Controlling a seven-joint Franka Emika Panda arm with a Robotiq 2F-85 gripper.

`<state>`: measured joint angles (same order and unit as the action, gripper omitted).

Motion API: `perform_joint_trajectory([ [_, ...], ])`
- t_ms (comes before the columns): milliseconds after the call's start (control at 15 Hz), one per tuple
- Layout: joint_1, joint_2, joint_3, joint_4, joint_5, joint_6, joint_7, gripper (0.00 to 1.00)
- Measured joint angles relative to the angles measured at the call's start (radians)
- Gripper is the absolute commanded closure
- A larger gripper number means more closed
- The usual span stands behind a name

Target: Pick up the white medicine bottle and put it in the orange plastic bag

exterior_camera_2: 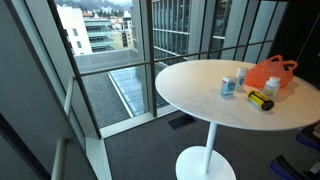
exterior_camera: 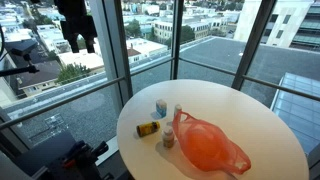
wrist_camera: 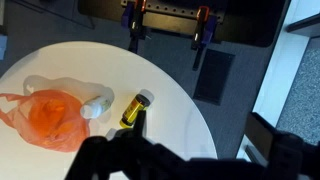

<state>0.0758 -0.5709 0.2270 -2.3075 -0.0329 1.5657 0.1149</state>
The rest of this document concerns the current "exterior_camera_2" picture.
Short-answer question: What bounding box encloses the dark window mullion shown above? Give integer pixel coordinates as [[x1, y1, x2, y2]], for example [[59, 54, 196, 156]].
[[145, 0, 158, 118]]

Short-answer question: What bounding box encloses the white table pedestal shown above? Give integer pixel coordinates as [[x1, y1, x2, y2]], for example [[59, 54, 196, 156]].
[[175, 122, 237, 180]]

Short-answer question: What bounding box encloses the white medicine bottle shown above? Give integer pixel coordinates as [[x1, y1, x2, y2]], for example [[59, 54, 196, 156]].
[[263, 76, 282, 99]]

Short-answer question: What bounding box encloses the square bottle blue label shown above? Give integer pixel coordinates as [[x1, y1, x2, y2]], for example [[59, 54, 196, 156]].
[[220, 75, 238, 98]]

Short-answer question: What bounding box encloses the blue black equipment base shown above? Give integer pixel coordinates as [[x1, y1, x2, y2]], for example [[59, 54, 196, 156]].
[[269, 123, 320, 180]]

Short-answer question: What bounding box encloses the small white bottle blue label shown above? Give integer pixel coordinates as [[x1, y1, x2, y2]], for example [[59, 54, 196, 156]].
[[235, 67, 249, 91]]

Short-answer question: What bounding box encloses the glass skylight roof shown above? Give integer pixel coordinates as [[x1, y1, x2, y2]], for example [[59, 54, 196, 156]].
[[108, 61, 169, 117]]

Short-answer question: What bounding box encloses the white handrail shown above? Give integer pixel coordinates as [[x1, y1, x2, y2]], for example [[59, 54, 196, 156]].
[[50, 76, 75, 180]]

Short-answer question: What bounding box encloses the orange plastic bag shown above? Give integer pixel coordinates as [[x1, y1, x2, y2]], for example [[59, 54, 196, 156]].
[[244, 54, 299, 90]]

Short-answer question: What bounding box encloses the yellow bottle black cap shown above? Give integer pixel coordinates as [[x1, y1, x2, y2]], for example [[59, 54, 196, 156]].
[[246, 89, 276, 112]]

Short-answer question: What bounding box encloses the dark floor vent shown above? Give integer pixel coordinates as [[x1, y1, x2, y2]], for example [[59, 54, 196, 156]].
[[166, 114, 198, 131]]

